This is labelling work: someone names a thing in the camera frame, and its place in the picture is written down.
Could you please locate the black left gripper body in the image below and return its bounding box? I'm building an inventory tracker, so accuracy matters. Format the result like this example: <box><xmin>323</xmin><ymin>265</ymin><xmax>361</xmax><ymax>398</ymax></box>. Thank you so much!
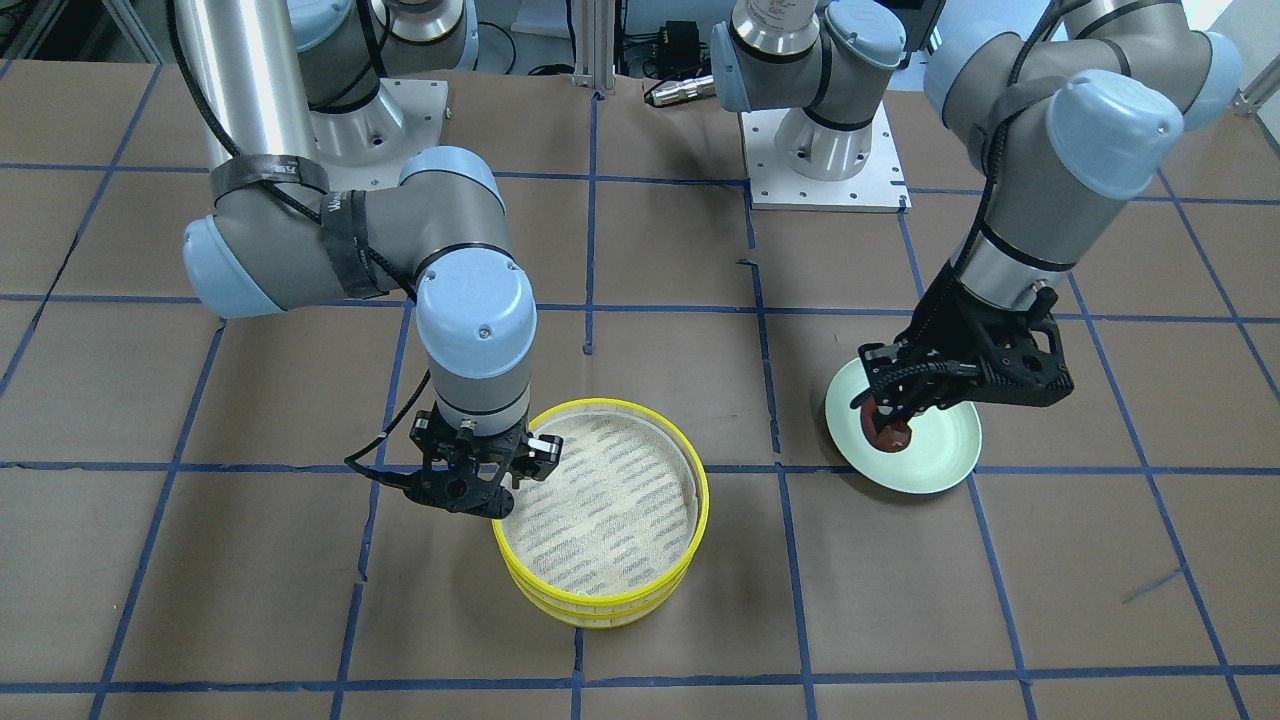
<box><xmin>891</xmin><ymin>265</ymin><xmax>1075</xmax><ymax>410</ymax></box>

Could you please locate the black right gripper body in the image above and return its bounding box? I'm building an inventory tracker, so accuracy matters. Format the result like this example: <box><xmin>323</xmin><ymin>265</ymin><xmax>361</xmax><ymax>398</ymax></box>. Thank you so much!
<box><xmin>404</xmin><ymin>407</ymin><xmax>529</xmax><ymax>520</ymax></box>

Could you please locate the brown bun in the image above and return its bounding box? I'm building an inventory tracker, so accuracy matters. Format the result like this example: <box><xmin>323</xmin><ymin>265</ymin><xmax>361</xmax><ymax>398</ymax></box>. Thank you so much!
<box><xmin>860</xmin><ymin>398</ymin><xmax>913</xmax><ymax>454</ymax></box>

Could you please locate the yellow top steamer layer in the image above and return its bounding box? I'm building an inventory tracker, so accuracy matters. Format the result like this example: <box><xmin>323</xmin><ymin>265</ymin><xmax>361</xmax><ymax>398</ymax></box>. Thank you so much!
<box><xmin>492</xmin><ymin>398</ymin><xmax>710</xmax><ymax>596</ymax></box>

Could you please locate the yellow steamer layer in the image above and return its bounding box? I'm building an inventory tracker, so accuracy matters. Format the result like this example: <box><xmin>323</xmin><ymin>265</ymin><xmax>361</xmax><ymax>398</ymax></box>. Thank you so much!
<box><xmin>492</xmin><ymin>398</ymin><xmax>710</xmax><ymax>596</ymax></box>
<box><xmin>504</xmin><ymin>556</ymin><xmax>689</xmax><ymax>629</ymax></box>

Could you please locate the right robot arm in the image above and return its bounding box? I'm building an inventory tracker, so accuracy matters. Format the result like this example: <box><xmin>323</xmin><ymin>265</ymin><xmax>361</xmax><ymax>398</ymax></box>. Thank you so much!
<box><xmin>166</xmin><ymin>1</ymin><xmax>562</xmax><ymax>519</ymax></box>

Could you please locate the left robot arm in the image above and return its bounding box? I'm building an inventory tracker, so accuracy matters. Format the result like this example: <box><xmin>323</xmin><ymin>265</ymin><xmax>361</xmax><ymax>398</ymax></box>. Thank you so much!
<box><xmin>710</xmin><ymin>1</ymin><xmax>1242</xmax><ymax>452</ymax></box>

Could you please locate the yellow bottom steamer layer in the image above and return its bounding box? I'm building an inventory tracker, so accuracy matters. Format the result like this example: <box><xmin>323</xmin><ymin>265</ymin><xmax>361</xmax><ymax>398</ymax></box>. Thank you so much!
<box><xmin>504</xmin><ymin>556</ymin><xmax>689</xmax><ymax>629</ymax></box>

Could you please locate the light green plate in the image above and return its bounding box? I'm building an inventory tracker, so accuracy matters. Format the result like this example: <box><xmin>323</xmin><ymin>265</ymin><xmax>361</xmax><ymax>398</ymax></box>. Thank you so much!
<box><xmin>824</xmin><ymin>359</ymin><xmax>983</xmax><ymax>495</ymax></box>

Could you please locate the silver cylindrical connector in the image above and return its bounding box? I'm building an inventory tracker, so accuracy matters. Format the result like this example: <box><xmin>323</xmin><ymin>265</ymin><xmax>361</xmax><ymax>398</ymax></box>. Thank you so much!
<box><xmin>643</xmin><ymin>76</ymin><xmax>716</xmax><ymax>108</ymax></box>

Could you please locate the black power brick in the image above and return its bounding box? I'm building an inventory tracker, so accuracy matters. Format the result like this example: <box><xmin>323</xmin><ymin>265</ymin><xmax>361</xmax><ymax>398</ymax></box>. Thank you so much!
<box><xmin>654</xmin><ymin>20</ymin><xmax>701</xmax><ymax>76</ymax></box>

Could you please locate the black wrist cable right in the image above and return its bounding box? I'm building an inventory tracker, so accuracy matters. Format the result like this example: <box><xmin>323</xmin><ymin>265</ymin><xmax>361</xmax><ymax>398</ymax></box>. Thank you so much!
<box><xmin>344</xmin><ymin>370</ymin><xmax>433</xmax><ymax>491</ymax></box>

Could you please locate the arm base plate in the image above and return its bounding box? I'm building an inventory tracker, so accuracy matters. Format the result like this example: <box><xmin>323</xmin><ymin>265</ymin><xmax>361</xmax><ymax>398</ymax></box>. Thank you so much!
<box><xmin>310</xmin><ymin>79</ymin><xmax>449</xmax><ymax>188</ymax></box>
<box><xmin>739</xmin><ymin>105</ymin><xmax>911</xmax><ymax>213</ymax></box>

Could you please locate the aluminium frame post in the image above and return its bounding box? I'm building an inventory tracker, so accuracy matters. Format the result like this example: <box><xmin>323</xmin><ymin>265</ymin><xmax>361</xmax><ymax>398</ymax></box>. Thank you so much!
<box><xmin>570</xmin><ymin>1</ymin><xmax>620</xmax><ymax>96</ymax></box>

